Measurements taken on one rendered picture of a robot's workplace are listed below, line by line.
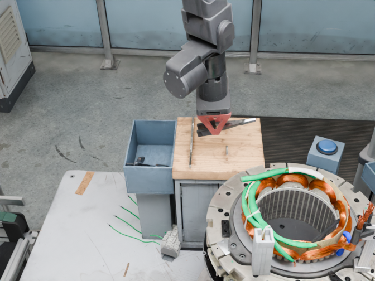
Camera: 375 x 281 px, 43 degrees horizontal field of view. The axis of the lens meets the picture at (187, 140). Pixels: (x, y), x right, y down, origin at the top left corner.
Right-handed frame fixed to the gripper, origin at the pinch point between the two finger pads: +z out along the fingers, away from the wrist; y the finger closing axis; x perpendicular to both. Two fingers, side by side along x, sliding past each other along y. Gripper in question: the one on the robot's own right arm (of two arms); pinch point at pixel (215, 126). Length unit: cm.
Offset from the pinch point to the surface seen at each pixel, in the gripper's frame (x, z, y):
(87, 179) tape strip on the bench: -40, 35, -18
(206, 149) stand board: -2.4, 8.0, -1.3
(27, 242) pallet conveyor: -56, 42, -2
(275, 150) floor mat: 28, 122, -111
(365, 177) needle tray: 31.8, 13.0, 4.5
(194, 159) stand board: -5.1, 7.7, 2.0
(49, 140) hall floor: -101, 115, -122
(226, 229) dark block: 1.4, 2.6, 24.4
